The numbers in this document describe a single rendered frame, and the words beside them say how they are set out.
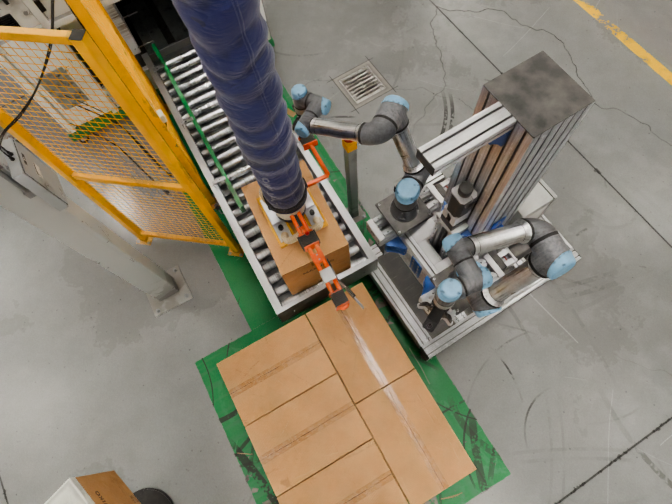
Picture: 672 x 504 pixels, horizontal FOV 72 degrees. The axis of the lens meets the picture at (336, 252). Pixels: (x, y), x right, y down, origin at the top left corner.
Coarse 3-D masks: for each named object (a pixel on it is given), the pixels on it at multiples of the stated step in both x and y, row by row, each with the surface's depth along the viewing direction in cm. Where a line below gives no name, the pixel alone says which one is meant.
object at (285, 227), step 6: (258, 198) 260; (264, 204) 257; (264, 210) 257; (270, 210) 256; (270, 222) 254; (282, 222) 253; (276, 228) 252; (282, 228) 249; (288, 228) 251; (276, 234) 251; (288, 234) 250; (282, 240) 249; (282, 246) 248
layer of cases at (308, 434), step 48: (288, 336) 274; (336, 336) 272; (384, 336) 270; (240, 384) 266; (288, 384) 264; (336, 384) 263; (384, 384) 261; (288, 432) 255; (336, 432) 254; (384, 432) 252; (432, 432) 251; (288, 480) 247; (336, 480) 245; (384, 480) 244; (432, 480) 242
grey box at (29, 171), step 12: (12, 144) 184; (12, 156) 182; (24, 156) 187; (12, 168) 180; (24, 168) 181; (36, 168) 193; (48, 168) 206; (24, 180) 182; (36, 180) 187; (48, 180) 198; (36, 192) 190; (48, 192) 194; (60, 192) 204; (60, 204) 203
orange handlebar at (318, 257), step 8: (312, 144) 256; (320, 160) 252; (320, 176) 248; (328, 176) 249; (312, 184) 248; (296, 224) 239; (304, 224) 239; (312, 256) 232; (320, 256) 232; (328, 264) 231; (336, 280) 227; (328, 288) 226
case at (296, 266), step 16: (304, 176) 265; (256, 192) 263; (320, 192) 261; (256, 208) 260; (320, 208) 257; (336, 224) 253; (272, 240) 252; (320, 240) 250; (336, 240) 250; (288, 256) 248; (304, 256) 248; (336, 256) 256; (288, 272) 245; (304, 272) 256; (336, 272) 281; (304, 288) 280
